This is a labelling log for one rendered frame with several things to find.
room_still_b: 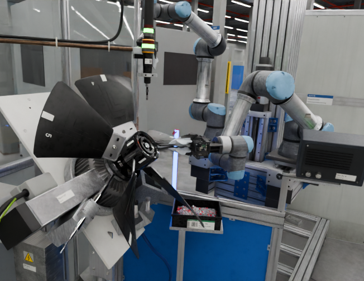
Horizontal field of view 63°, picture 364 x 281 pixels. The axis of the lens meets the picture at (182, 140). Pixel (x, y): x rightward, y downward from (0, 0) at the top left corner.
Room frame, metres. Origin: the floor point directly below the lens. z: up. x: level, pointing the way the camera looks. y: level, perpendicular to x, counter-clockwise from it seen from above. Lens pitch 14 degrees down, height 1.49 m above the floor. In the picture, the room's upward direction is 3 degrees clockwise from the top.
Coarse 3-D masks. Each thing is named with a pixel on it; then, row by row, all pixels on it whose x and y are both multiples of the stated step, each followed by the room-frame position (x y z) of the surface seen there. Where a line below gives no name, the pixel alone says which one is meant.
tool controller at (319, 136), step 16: (304, 144) 1.18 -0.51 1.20; (320, 144) 1.16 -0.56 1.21; (336, 144) 1.14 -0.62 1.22; (352, 144) 1.13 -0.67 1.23; (304, 160) 1.20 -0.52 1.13; (320, 160) 1.17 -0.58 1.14; (336, 160) 1.15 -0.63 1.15; (352, 160) 1.13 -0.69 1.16; (304, 176) 1.22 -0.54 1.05; (320, 176) 1.17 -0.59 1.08; (336, 176) 1.17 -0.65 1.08; (352, 176) 1.15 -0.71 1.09
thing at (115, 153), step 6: (114, 138) 0.94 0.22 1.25; (120, 138) 0.95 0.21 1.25; (108, 144) 0.92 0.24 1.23; (114, 144) 0.94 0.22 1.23; (120, 144) 0.95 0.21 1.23; (108, 150) 0.92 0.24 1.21; (114, 150) 0.94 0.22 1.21; (120, 150) 0.95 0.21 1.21; (102, 156) 0.91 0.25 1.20; (108, 156) 0.92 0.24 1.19; (114, 156) 0.94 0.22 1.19
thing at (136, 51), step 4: (136, 48) 1.06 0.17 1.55; (140, 48) 1.07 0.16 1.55; (132, 52) 1.07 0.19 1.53; (136, 52) 1.06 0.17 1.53; (140, 52) 1.07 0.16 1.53; (136, 56) 1.06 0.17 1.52; (140, 56) 1.06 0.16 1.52; (140, 60) 1.07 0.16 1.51; (140, 64) 1.07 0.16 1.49; (140, 68) 1.07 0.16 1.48; (140, 72) 1.07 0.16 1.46; (144, 76) 1.06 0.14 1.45; (148, 76) 1.06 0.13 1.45; (152, 76) 1.06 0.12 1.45; (156, 76) 1.08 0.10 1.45
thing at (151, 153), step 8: (136, 136) 0.96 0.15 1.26; (144, 136) 1.02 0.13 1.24; (136, 144) 0.93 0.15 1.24; (144, 144) 0.98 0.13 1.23; (152, 144) 1.02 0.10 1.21; (120, 152) 0.98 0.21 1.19; (128, 152) 0.94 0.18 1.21; (136, 152) 0.93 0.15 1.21; (144, 152) 0.93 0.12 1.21; (152, 152) 0.98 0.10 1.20; (120, 160) 0.97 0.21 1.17; (128, 160) 0.94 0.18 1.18; (136, 160) 0.94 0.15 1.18; (152, 160) 0.95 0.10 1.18; (112, 168) 0.94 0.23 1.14; (120, 168) 0.95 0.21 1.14; (128, 168) 0.97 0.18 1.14; (136, 168) 0.95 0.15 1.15; (120, 176) 0.95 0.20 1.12
